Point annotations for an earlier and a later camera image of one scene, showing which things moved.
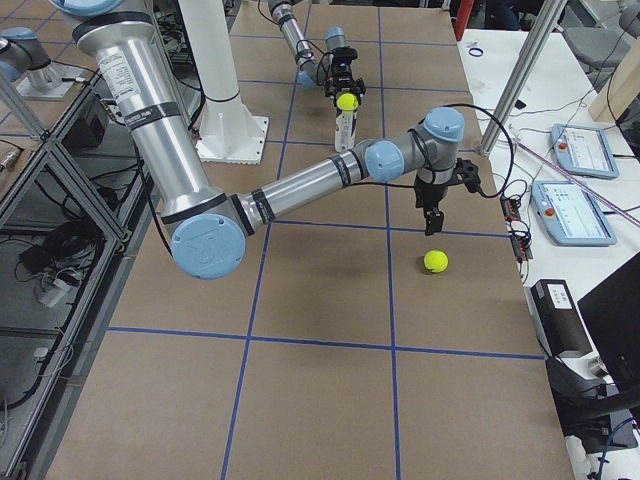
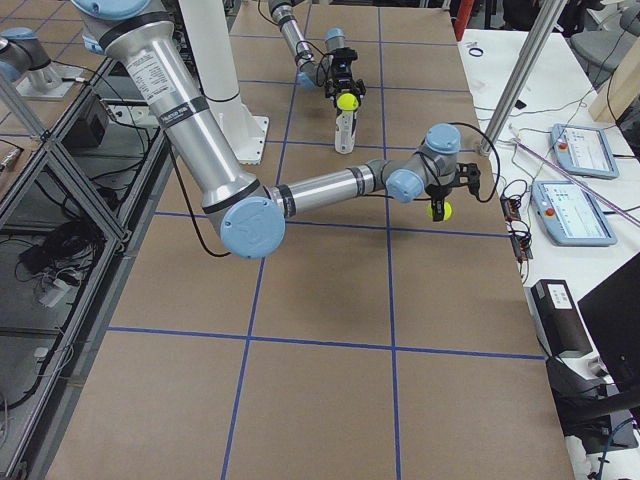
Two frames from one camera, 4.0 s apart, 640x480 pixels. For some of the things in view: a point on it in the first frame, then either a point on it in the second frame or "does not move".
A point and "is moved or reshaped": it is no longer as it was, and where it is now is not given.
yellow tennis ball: [436, 261] is moved or reshaped
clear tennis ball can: [344, 138] does not move
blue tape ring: [477, 49] does not move
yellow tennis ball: [347, 101] does not move
